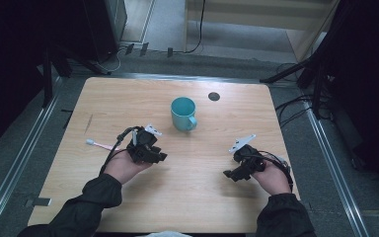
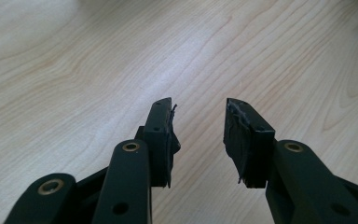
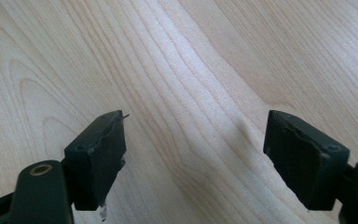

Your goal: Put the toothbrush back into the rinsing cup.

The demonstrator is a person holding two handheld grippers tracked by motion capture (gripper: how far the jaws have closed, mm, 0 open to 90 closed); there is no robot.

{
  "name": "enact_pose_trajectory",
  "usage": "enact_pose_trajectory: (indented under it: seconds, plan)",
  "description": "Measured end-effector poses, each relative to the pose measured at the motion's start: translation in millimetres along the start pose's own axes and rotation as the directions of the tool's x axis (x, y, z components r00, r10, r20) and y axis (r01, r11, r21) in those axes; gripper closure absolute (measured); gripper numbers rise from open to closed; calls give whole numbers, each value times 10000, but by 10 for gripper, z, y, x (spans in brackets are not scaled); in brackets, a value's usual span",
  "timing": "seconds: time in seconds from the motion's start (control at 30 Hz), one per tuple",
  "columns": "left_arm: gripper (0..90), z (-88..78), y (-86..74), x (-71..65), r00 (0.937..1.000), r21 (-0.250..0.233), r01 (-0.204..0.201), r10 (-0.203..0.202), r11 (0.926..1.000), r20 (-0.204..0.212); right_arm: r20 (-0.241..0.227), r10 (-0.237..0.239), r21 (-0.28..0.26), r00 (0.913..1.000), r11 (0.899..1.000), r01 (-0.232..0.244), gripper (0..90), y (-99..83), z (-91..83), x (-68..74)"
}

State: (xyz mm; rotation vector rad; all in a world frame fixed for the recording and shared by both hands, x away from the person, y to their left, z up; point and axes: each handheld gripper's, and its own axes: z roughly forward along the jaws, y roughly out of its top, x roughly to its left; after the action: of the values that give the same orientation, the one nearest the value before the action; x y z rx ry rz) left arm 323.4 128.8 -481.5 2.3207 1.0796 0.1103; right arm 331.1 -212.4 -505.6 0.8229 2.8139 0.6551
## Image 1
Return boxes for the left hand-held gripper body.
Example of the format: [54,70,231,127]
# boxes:
[126,123,163,164]

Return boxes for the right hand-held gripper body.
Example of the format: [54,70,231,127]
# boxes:
[228,133,267,181]

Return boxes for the person's left hand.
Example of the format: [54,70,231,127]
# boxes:
[103,148,153,186]

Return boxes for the person's right hand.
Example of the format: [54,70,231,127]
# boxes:
[250,160,292,197]

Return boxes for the pink toothbrush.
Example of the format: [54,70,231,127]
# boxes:
[85,138,126,153]

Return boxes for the teal cup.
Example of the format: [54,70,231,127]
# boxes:
[170,96,198,133]

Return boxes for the person's white clothing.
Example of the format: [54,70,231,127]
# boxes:
[134,230,193,237]

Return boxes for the black metal stand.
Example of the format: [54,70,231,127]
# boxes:
[40,45,113,109]
[260,48,330,120]

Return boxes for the grey tape strip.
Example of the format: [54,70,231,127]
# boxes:
[25,197,52,208]

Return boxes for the black equipment cabinet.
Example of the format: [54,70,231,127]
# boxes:
[80,0,128,64]

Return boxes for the dark curtain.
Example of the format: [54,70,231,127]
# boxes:
[0,0,90,157]
[322,0,379,198]

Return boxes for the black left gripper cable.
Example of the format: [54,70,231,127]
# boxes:
[99,125,143,176]

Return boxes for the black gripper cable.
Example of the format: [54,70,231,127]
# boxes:
[259,150,294,194]
[99,125,143,176]

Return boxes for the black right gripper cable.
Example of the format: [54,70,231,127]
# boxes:
[259,150,294,194]

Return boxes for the black floor cables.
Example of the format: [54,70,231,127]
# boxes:
[273,62,334,128]

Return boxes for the white floor cable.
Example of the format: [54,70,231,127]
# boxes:
[94,48,123,75]

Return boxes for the metal floor rail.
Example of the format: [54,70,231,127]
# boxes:
[0,77,63,237]
[302,98,372,237]

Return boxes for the black hanging cable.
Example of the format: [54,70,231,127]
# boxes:
[183,0,207,54]

